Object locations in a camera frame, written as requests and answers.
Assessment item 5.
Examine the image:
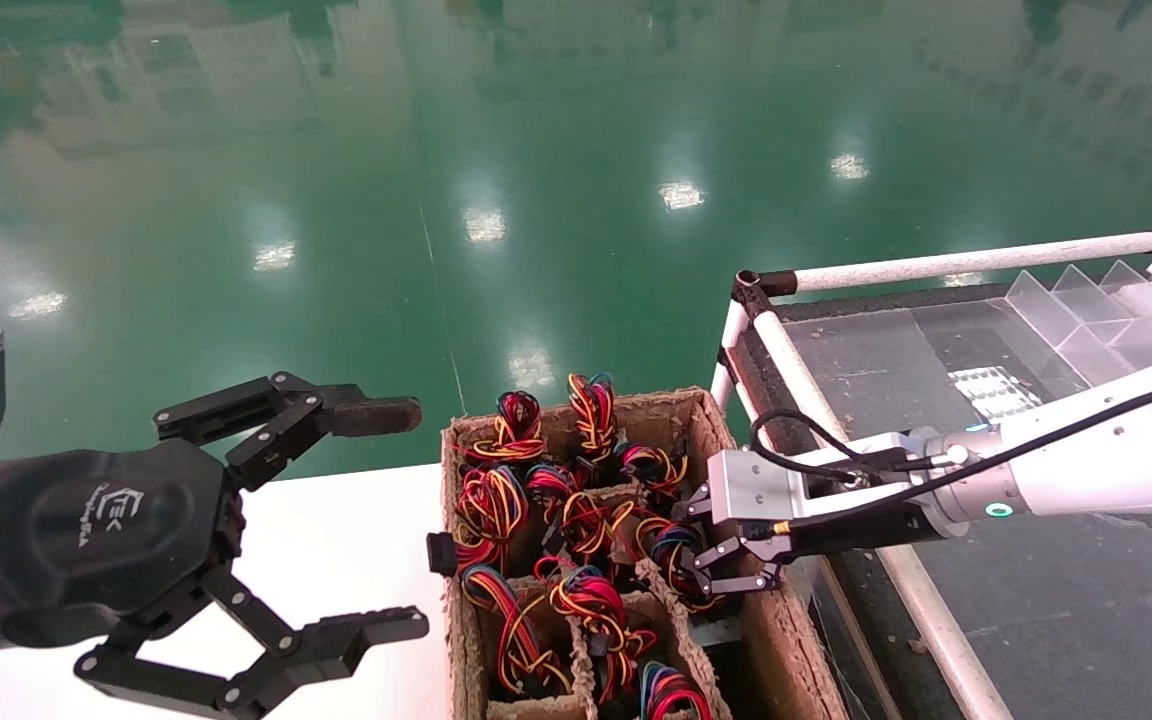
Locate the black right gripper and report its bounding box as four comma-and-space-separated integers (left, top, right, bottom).
674, 485, 947, 601

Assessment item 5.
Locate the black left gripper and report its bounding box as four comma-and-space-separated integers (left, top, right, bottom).
0, 372, 430, 720

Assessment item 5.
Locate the power supply with coloured wires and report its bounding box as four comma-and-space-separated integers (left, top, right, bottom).
567, 373, 619, 463
464, 390, 549, 467
636, 660, 713, 720
616, 440, 689, 498
536, 558, 659, 703
426, 465, 530, 578
460, 565, 573, 698
634, 512, 727, 613

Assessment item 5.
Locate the brown cardboard divider box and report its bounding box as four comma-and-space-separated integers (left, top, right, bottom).
441, 388, 852, 720

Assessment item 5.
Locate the black rack surface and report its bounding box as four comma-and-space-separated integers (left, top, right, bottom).
736, 285, 1152, 720

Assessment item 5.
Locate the clear acrylic divider tray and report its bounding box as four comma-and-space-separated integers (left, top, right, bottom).
1004, 255, 1152, 401

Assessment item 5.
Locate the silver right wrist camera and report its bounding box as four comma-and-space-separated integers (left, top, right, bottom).
706, 428, 972, 537

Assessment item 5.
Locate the colourful wire harness bundle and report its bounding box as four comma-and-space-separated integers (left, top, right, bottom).
526, 462, 637, 563

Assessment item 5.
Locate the white pipe rack frame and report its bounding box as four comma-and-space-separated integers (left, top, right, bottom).
711, 220, 1152, 720

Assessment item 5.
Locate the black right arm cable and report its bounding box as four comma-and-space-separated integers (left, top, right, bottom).
749, 375, 1152, 531

